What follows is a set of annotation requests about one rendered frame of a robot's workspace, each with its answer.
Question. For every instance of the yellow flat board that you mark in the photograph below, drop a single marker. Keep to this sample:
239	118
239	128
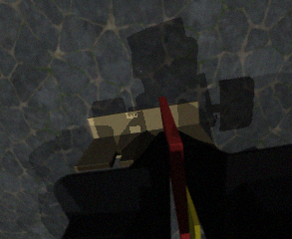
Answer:
194	227

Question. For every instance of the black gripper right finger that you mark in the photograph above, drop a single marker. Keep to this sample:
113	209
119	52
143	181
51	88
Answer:
212	178

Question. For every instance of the dark red notched board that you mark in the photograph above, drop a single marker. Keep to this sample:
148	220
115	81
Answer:
177	168

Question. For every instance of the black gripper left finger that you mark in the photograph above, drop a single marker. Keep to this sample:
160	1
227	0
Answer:
145	185

